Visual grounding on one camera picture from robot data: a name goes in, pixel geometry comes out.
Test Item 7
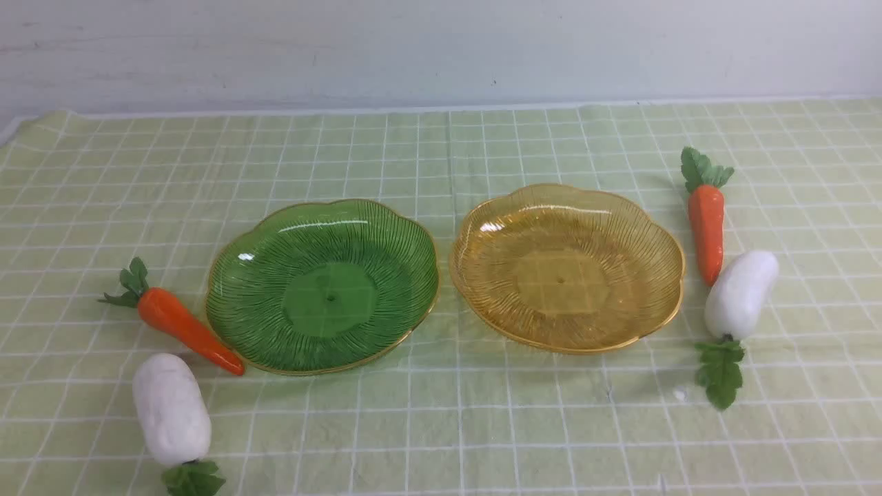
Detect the white toy radish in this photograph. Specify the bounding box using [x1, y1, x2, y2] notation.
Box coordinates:
[694, 250, 780, 411]
[132, 353, 226, 495]

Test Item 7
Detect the amber glass plate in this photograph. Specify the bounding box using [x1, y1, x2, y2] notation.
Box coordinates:
[449, 183, 686, 355]

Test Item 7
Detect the orange toy carrot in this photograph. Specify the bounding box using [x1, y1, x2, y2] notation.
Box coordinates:
[99, 256, 246, 376]
[680, 145, 736, 287]

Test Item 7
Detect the green checkered tablecloth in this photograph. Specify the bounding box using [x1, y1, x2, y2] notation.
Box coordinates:
[1, 99, 881, 495]

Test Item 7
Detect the green glass plate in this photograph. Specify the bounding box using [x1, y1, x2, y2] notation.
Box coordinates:
[203, 198, 440, 375]

